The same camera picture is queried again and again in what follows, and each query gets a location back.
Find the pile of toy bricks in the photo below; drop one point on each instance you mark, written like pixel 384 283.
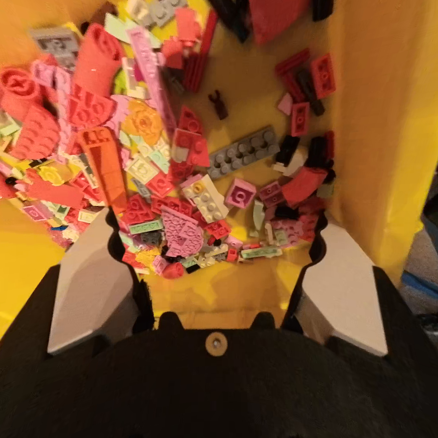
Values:
pixel 154 191

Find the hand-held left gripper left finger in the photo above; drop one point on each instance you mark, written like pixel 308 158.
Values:
pixel 89 287

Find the orange brick separator tool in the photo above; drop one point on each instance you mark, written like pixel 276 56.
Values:
pixel 106 167

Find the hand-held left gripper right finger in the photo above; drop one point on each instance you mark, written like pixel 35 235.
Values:
pixel 345 291

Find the yellow plastic bin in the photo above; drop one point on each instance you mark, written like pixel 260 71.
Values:
pixel 376 119

